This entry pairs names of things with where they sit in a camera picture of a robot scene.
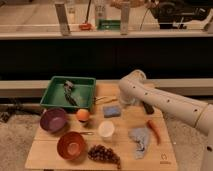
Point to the orange carrot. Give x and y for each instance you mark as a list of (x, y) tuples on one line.
[(153, 127)]

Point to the white paper cup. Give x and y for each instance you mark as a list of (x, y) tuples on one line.
[(106, 129)]

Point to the metal tool in tray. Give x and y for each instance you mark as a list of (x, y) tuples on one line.
[(68, 86)]

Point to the grey metal post right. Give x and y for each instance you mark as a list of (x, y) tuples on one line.
[(125, 10)]

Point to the black background machine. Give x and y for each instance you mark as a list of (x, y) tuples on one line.
[(166, 12)]

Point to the grey metal post left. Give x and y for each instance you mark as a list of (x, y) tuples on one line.
[(62, 19)]

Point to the orange red background object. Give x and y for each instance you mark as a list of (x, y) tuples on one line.
[(85, 26)]

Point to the green plastic tray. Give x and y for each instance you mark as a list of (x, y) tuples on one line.
[(71, 93)]

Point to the wooden board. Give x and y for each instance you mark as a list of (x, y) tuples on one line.
[(158, 157)]

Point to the bunch of dark grapes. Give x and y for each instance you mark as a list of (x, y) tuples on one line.
[(100, 153)]

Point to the green background box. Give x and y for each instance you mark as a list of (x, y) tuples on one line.
[(109, 25)]

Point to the grey blue cloth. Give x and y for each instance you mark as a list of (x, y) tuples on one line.
[(141, 136)]

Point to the orange ball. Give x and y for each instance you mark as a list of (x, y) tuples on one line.
[(83, 115)]

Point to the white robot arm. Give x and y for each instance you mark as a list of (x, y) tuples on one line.
[(193, 112)]

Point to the yellow handled tool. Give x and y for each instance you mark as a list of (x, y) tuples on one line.
[(105, 99)]

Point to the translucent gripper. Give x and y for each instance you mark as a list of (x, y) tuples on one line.
[(125, 100)]

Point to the grey metal post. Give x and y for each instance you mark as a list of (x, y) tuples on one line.
[(125, 10), (62, 19)]

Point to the orange copper bowl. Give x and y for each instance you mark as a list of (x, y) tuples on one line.
[(71, 145)]

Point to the purple bowl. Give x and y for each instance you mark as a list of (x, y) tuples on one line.
[(53, 119)]

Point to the metal spoon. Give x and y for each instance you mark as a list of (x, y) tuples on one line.
[(87, 133)]

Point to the black rectangular block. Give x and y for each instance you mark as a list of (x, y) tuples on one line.
[(148, 108)]

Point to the blue sponge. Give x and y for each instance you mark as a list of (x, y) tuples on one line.
[(111, 111)]

